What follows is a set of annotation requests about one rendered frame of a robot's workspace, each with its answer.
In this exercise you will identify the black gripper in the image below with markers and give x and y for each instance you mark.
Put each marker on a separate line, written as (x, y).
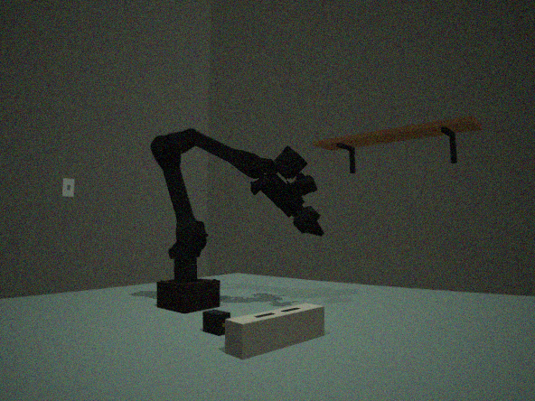
(305, 217)

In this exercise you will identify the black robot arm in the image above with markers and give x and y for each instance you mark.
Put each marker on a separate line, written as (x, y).
(190, 234)

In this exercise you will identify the cream power strip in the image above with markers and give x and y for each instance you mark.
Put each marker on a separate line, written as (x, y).
(251, 335)

